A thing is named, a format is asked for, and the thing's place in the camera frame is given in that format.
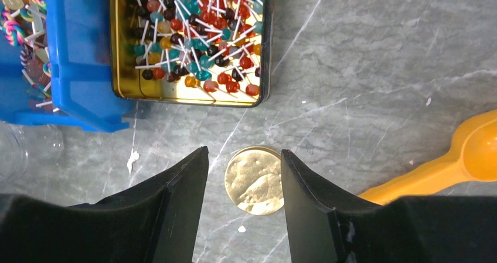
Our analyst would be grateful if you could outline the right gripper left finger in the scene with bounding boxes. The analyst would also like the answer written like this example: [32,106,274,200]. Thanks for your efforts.
[1,146,209,262]

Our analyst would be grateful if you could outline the gold round jar lid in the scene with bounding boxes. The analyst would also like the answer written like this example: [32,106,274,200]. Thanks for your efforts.
[224,146,284,216]

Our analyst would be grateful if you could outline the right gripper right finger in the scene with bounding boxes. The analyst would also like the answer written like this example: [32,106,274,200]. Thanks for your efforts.
[281,149,496,262]

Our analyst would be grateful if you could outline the blue plastic candy bin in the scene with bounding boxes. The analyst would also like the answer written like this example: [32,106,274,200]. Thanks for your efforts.
[1,0,133,132]

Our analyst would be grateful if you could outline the gold square candy tin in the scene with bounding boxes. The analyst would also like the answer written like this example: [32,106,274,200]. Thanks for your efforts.
[110,0,273,108]

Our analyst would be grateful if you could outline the orange plastic scoop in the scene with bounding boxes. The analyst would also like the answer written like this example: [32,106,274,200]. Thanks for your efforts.
[359,110,496,205]

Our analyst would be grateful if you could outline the clear glass jar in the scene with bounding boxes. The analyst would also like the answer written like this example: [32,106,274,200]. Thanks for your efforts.
[1,122,64,186]

